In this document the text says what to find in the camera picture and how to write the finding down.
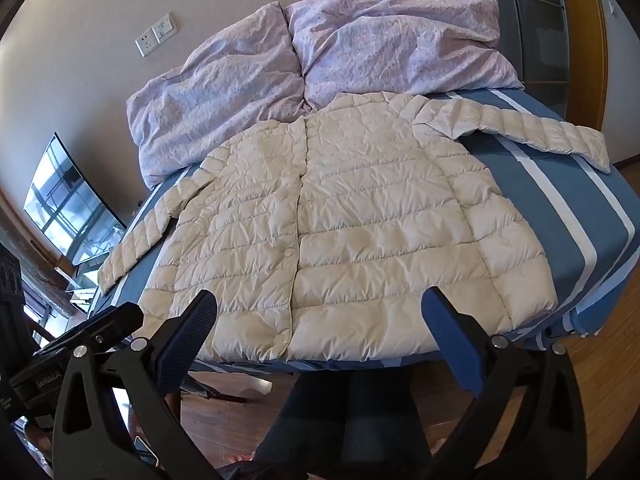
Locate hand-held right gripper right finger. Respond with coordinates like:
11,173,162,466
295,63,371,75
421,286,587,480

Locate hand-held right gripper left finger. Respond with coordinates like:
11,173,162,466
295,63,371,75
52,289,222,480

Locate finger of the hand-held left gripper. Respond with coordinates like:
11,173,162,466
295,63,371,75
49,302,144,357

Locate cream puffer jacket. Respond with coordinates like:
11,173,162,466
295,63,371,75
97,91,612,363

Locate flat screen television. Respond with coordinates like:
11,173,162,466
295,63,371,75
24,132,127,267

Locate person's bare foot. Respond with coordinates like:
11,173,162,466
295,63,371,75
222,452,258,480

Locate person's legs in dark trousers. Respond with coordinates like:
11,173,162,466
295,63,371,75
252,370,432,480

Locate blue striped bed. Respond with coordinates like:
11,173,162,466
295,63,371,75
87,85,640,376

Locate lilac floral duvet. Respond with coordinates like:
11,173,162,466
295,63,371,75
125,0,525,191

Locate dark glass door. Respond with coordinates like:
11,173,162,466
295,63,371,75
470,0,571,117

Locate white wall socket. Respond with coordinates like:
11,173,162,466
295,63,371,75
135,31,159,58

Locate wooden door frame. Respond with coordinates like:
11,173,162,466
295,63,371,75
447,0,610,133

